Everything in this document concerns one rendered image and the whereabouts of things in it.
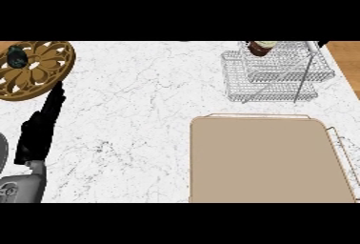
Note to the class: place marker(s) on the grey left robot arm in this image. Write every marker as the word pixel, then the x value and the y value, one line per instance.
pixel 23 187

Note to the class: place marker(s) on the brown ornate round trivet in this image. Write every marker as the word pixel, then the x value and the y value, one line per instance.
pixel 44 74

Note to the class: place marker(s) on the tan rectangular tray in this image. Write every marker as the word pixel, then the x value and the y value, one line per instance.
pixel 262 162

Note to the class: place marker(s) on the grey rounded object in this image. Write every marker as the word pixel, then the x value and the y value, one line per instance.
pixel 3 152

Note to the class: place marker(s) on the chocolate cupcake with pale frosting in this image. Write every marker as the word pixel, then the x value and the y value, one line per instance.
pixel 259 49

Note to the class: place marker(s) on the dark green small object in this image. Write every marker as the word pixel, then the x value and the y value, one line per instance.
pixel 17 57

